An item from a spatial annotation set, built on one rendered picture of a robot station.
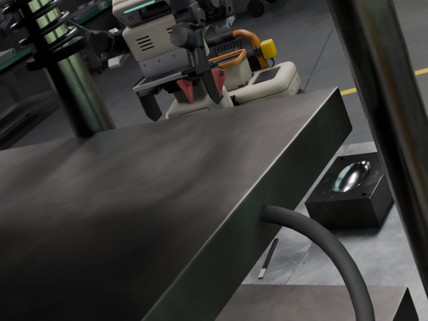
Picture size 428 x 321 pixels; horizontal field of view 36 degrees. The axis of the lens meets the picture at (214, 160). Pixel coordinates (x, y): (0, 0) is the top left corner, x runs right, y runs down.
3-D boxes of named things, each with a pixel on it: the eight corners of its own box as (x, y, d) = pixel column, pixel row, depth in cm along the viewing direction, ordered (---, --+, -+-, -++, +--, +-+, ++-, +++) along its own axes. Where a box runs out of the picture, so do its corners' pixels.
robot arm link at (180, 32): (204, 8, 198) (179, 17, 202) (186, 0, 188) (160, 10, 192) (212, 46, 198) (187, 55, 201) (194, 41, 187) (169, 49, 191)
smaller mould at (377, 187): (346, 181, 156) (337, 156, 154) (407, 176, 147) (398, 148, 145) (314, 230, 142) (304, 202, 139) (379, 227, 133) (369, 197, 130)
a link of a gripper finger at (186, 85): (201, 98, 194) (195, 67, 194) (180, 104, 197) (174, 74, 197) (211, 100, 200) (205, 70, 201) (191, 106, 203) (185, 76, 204)
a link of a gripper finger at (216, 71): (222, 92, 191) (215, 61, 191) (200, 99, 194) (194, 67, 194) (232, 93, 197) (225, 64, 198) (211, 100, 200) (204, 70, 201)
